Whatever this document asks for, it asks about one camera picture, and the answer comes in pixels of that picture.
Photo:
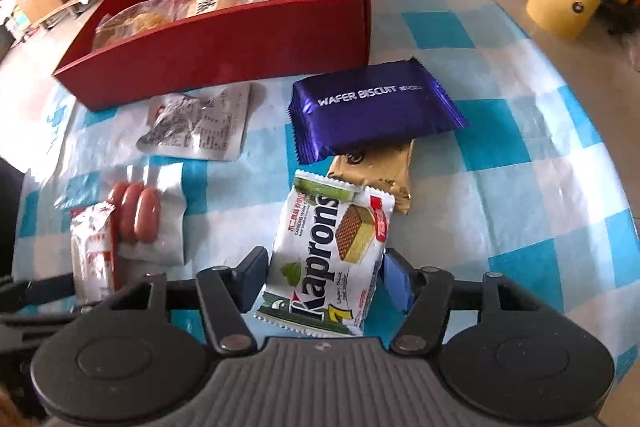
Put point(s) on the blue checkered tablecloth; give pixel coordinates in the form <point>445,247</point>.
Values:
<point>528,189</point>

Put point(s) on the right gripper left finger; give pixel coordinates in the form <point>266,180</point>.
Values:
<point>225,294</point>

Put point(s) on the sausage vacuum pack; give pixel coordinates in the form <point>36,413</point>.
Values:
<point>150,206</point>

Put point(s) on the gold snack packet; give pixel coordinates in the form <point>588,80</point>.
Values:
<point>386,168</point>

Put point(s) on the red white snack packet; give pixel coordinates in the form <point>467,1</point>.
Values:
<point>93,249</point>

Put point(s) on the white Kaprons wafer packet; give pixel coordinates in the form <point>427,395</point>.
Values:
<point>326,256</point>

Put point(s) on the red cardboard box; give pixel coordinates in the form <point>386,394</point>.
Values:
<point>275,38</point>

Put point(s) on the purple wafer biscuit packet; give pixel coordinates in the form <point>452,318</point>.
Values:
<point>342,112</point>

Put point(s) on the clear bag fried snack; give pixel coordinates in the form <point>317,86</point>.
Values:
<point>137,18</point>

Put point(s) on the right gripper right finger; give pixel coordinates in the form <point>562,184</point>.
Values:
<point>423,296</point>

